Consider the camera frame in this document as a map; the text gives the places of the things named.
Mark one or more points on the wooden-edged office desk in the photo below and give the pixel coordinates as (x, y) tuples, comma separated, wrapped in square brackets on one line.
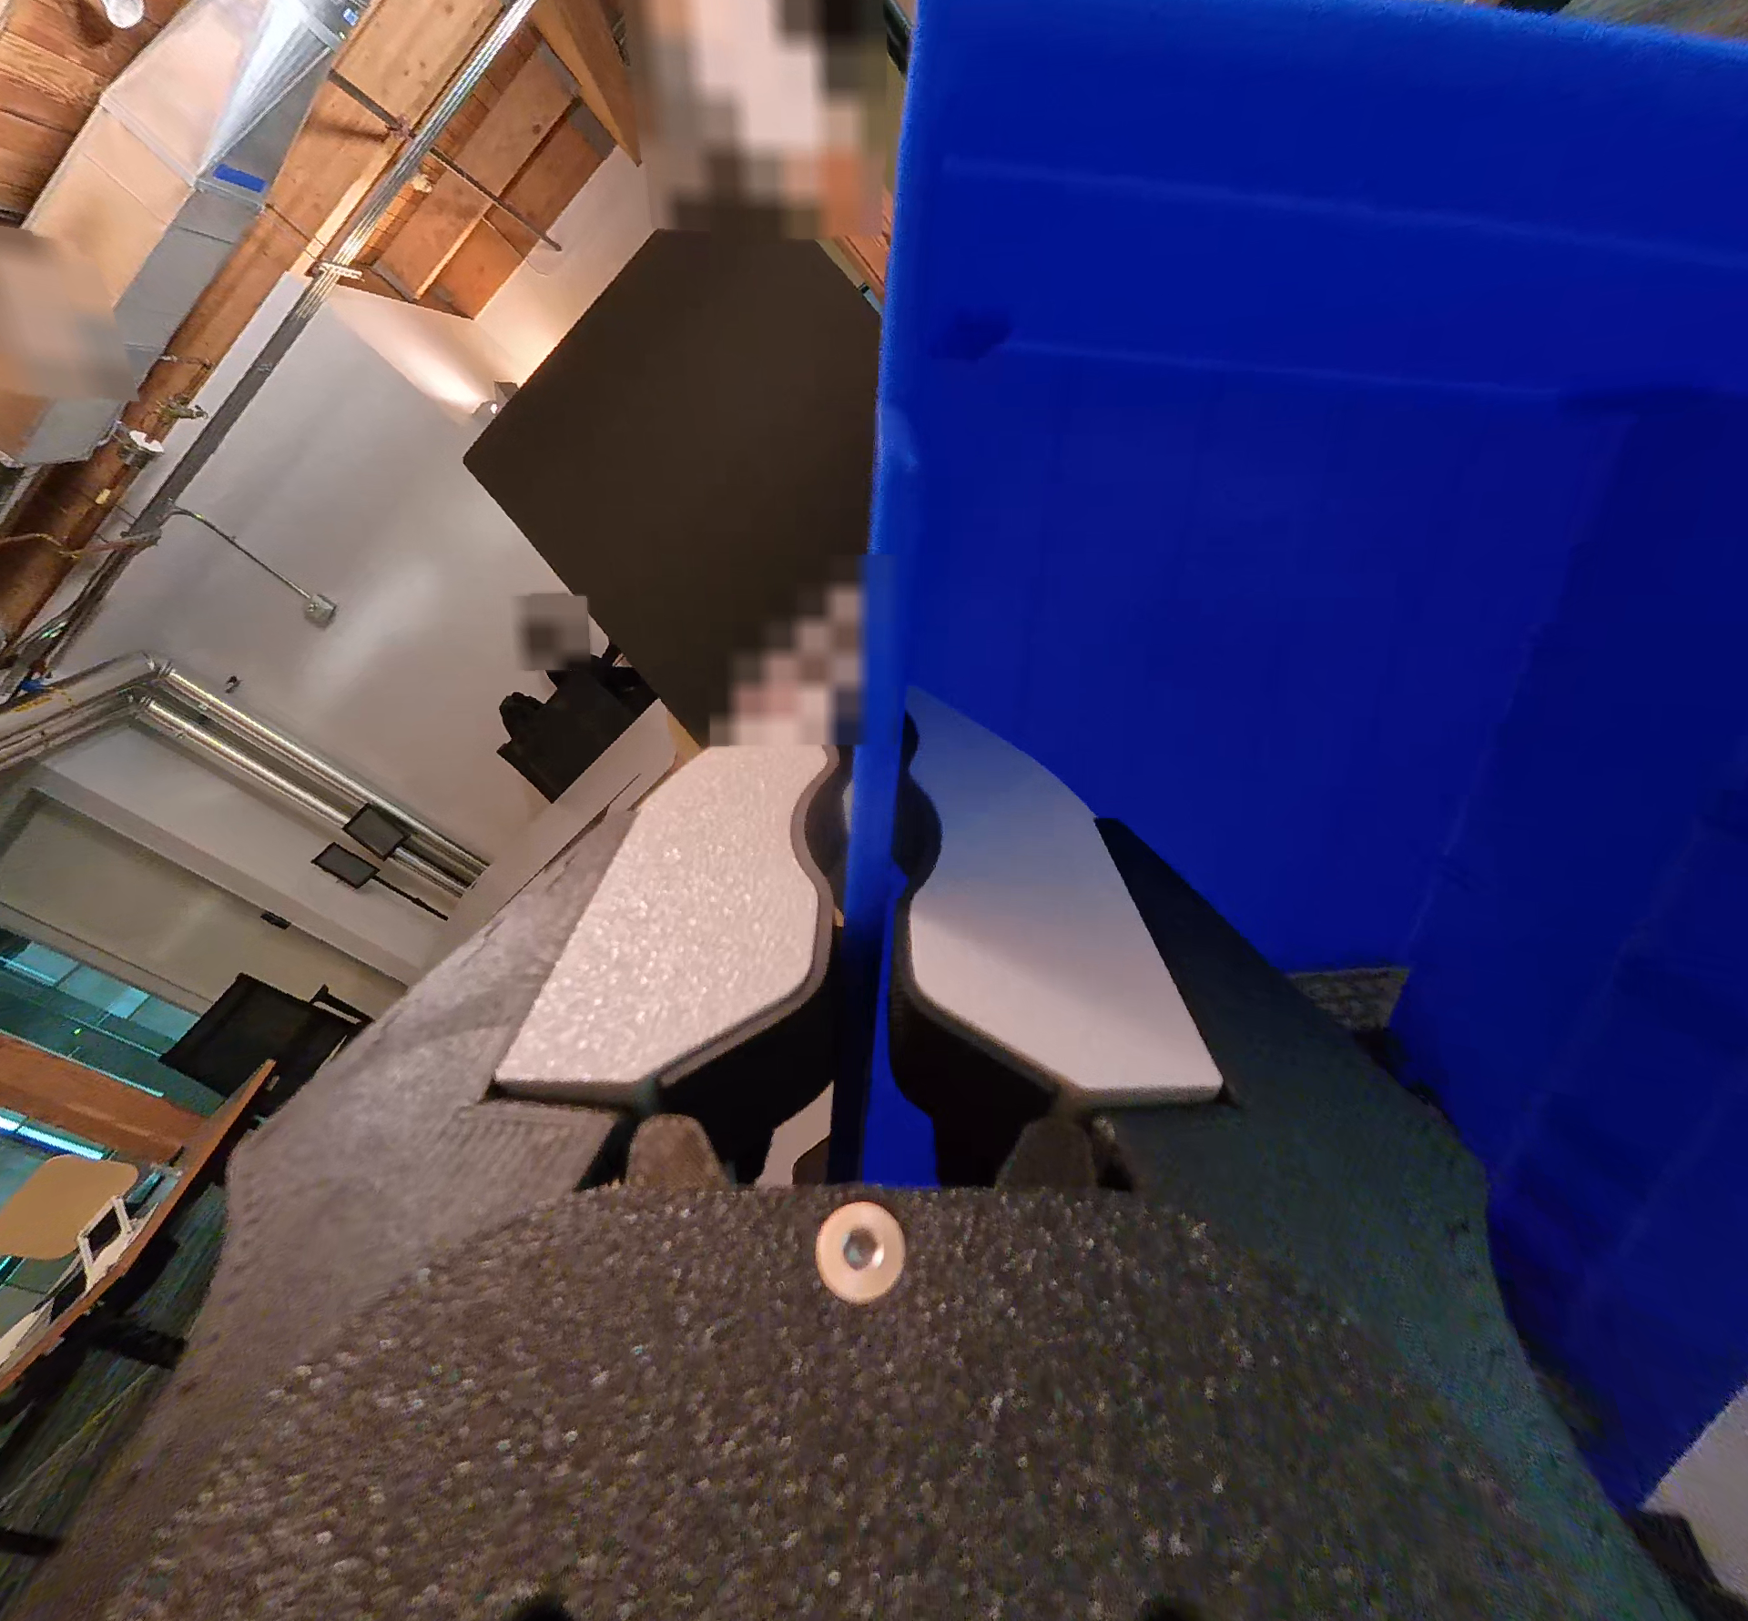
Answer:
[(190, 1171)]

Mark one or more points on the metal wall conduit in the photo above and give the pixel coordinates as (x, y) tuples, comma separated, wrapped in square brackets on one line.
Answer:
[(319, 610)]

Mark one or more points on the blue plastic bin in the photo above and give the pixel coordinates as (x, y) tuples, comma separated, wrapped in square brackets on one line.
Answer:
[(1298, 487)]

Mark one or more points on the silver ceiling pipes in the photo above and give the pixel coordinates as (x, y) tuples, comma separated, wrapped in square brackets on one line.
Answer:
[(205, 706)]

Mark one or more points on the black bag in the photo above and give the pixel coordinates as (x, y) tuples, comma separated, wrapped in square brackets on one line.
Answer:
[(573, 734)]

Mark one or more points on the black square panel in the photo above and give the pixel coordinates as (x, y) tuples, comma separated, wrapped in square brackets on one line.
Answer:
[(681, 459)]

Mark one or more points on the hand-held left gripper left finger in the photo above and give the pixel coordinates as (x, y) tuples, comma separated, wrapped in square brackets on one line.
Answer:
[(668, 937)]

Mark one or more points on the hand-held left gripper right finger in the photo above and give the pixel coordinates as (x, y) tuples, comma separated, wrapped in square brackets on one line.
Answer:
[(1051, 952)]

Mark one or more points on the tan chair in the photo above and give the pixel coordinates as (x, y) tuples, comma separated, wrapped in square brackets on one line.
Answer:
[(67, 1204)]

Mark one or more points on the silver air duct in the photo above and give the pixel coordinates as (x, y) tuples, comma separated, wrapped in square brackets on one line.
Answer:
[(259, 24)]

